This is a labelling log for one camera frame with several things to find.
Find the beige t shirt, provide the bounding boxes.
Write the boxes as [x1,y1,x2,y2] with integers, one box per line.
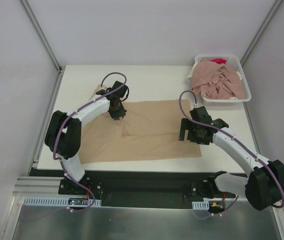
[79,99,202,164]

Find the white cable duct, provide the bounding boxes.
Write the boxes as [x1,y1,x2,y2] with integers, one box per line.
[192,200,210,211]
[23,196,102,208]

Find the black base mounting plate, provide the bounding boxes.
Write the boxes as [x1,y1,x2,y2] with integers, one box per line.
[58,169,242,210]

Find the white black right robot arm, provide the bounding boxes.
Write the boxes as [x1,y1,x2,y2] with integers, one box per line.
[179,106,284,211]

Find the magenta cloth in basket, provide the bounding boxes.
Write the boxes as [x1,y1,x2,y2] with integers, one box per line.
[210,58,227,65]

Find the white plastic basket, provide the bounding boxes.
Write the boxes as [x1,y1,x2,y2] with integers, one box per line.
[187,54,251,105]

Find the left white cable duct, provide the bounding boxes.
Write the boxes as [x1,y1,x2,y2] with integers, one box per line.
[23,196,102,208]

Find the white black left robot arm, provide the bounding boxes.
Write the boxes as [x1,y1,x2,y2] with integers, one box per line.
[44,81,129,195]

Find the right white cable duct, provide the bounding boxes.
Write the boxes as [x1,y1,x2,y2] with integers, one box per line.
[192,200,210,211]

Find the pink t shirt pile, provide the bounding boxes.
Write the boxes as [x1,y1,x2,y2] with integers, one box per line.
[190,60,245,100]

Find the aluminium frame rail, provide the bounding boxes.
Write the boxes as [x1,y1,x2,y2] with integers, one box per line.
[13,176,282,201]

